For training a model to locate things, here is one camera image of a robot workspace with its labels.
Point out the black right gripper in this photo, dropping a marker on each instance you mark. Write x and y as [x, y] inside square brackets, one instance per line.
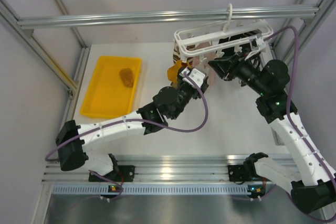
[232, 65]

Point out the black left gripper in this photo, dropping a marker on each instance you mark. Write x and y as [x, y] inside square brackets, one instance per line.
[180, 81]

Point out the pink sheer sock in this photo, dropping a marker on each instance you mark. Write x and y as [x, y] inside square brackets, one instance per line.
[200, 62]

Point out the mustard yellow sock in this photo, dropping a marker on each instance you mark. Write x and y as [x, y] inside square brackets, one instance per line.
[126, 76]
[173, 71]

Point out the brown white striped sock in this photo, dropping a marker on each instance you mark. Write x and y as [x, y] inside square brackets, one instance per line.
[176, 52]

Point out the white plastic clip hanger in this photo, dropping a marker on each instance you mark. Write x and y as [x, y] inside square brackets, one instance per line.
[221, 34]

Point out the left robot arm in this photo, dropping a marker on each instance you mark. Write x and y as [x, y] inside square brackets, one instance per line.
[75, 142]

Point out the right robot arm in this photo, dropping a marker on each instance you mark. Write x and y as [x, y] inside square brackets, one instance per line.
[313, 186]

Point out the yellow plastic tray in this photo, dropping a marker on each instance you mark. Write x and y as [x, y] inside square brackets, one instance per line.
[106, 96]

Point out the aluminium top crossbar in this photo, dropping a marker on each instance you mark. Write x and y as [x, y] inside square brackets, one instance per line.
[275, 12]

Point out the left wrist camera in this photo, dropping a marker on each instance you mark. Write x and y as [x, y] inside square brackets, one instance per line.
[193, 76]

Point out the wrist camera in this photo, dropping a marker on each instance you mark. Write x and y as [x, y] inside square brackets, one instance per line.
[193, 76]
[257, 45]

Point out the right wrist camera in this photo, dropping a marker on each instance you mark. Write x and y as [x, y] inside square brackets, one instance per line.
[257, 45]

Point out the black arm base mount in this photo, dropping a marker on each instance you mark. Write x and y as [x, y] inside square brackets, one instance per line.
[238, 174]

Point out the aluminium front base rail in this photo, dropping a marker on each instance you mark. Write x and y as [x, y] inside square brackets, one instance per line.
[168, 169]

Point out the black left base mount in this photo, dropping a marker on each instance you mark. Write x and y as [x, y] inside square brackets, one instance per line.
[125, 174]

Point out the grey slotted cable duct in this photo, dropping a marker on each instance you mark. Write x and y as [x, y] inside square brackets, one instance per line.
[158, 189]

